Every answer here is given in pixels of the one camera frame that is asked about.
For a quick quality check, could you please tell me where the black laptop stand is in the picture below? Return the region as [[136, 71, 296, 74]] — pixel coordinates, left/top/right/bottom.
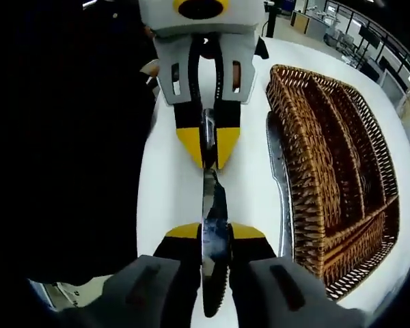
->
[[264, 0, 284, 38]]

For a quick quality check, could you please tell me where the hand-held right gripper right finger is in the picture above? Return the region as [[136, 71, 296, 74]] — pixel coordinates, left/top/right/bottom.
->
[[227, 221, 366, 328]]

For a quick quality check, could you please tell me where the brown wooden cabinet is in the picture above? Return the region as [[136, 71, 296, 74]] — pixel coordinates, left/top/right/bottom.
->
[[290, 10, 315, 33]]

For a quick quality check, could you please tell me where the silver knife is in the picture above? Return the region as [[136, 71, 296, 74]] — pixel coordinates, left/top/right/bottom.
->
[[264, 111, 295, 259], [197, 108, 234, 318]]

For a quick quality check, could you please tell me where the brown wicker storage slot basket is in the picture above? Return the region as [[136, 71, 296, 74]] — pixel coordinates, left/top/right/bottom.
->
[[265, 64, 401, 301]]

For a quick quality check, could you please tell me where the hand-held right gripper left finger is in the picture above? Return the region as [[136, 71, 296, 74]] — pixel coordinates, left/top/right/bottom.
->
[[59, 221, 206, 328]]

